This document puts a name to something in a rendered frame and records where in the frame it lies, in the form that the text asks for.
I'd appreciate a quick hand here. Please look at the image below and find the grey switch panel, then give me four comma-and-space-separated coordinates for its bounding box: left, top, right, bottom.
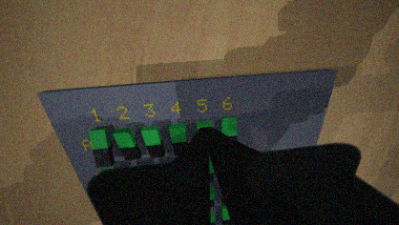
37, 70, 338, 195

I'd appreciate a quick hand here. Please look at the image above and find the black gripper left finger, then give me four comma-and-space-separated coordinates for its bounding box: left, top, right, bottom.
87, 127, 211, 225

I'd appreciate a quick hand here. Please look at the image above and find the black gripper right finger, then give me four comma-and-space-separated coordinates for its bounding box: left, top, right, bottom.
206, 127, 361, 225

